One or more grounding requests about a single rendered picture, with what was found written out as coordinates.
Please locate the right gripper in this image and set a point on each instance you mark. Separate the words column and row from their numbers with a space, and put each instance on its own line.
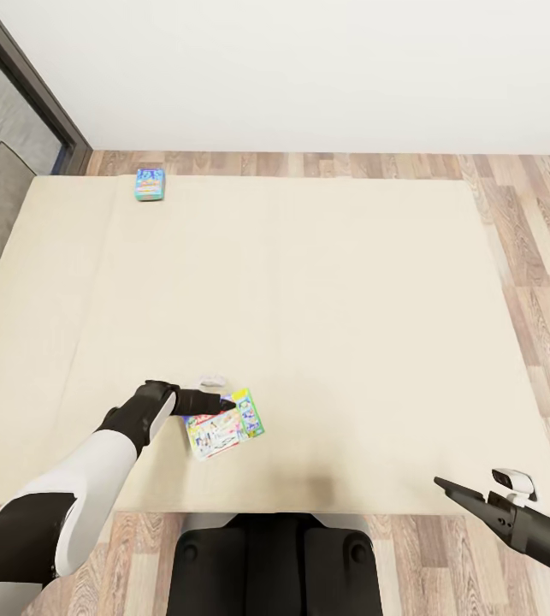
column 521, row 528

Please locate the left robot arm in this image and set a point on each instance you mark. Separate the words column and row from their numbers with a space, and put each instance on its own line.
column 50, row 527

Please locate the bed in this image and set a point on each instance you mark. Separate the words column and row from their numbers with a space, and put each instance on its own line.
column 366, row 317

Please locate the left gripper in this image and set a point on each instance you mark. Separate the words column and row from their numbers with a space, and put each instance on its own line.
column 210, row 404

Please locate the door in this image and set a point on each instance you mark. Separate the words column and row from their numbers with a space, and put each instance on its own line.
column 32, row 122

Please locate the board game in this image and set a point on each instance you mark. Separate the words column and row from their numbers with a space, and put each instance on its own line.
column 150, row 184
column 212, row 435

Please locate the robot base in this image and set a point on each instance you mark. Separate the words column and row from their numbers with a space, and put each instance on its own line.
column 274, row 564

